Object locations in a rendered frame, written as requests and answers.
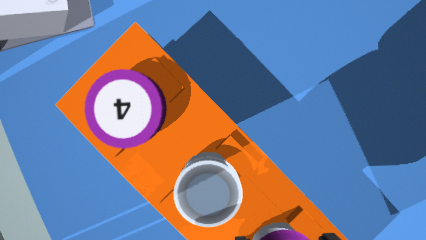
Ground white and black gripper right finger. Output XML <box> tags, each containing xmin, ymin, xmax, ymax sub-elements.
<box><xmin>318</xmin><ymin>233</ymin><xmax>341</xmax><ymax>240</ymax></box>

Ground blue flat mat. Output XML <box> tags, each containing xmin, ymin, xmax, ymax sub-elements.
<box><xmin>0</xmin><ymin>0</ymin><xmax>426</xmax><ymax>240</ymax></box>

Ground purple screw cap with white disc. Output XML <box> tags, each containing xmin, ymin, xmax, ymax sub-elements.
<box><xmin>260</xmin><ymin>229</ymin><xmax>310</xmax><ymax>240</ymax></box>

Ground orange tube rack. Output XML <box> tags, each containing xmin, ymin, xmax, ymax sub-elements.
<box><xmin>56</xmin><ymin>23</ymin><xmax>347</xmax><ymax>240</ymax></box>

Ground white push-button control box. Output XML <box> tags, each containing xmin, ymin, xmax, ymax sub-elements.
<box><xmin>0</xmin><ymin>0</ymin><xmax>95</xmax><ymax>52</ymax></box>

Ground purple screw cap with number 4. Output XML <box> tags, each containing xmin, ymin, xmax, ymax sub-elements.
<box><xmin>84</xmin><ymin>69</ymin><xmax>167</xmax><ymax>149</ymax></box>

